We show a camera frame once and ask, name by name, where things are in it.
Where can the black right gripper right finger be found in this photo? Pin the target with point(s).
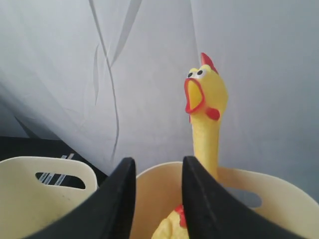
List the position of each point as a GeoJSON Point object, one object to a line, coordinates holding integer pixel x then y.
{"type": "Point", "coordinates": [211, 212]}

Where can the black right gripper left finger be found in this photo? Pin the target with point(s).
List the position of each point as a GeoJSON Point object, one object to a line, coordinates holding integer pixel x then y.
{"type": "Point", "coordinates": [107, 214]}

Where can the rubber chicken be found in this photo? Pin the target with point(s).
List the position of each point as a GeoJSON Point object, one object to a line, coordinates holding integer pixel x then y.
{"type": "Point", "coordinates": [206, 102]}

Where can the cream bin marked O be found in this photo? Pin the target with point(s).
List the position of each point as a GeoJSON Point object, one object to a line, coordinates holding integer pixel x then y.
{"type": "Point", "coordinates": [159, 192]}

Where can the cream bin marked X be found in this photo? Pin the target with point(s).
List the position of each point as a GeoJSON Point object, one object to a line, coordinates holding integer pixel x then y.
{"type": "Point", "coordinates": [27, 205]}

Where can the blue grey backdrop curtain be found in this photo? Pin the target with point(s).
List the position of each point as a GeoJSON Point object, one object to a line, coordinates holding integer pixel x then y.
{"type": "Point", "coordinates": [106, 77]}

